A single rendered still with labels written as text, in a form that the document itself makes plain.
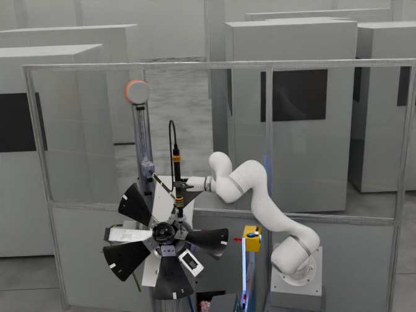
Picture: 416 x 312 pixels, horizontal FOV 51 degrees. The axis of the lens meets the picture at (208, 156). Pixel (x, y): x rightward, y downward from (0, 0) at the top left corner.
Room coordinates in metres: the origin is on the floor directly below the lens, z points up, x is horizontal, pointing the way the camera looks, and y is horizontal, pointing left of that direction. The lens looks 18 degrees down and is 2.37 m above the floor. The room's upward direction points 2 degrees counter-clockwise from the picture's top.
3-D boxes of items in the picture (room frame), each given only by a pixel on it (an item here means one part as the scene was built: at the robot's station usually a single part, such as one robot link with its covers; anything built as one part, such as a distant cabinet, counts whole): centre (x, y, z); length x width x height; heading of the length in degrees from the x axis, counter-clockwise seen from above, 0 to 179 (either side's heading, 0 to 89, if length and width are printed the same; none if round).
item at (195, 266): (2.20, 0.11, 0.98); 0.20 x 0.16 x 0.20; 168
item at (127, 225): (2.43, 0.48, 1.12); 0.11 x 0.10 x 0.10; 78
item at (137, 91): (2.85, 0.44, 1.88); 0.17 x 0.15 x 0.16; 78
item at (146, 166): (2.76, 0.41, 1.38); 0.10 x 0.07 x 0.08; 23
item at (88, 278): (2.89, 0.01, 0.50); 2.59 x 0.03 x 0.91; 78
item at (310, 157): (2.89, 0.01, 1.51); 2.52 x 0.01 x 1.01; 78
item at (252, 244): (2.40, -0.25, 1.02); 0.16 x 0.10 x 0.11; 168
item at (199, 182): (2.16, 0.06, 1.50); 0.11 x 0.10 x 0.07; 78
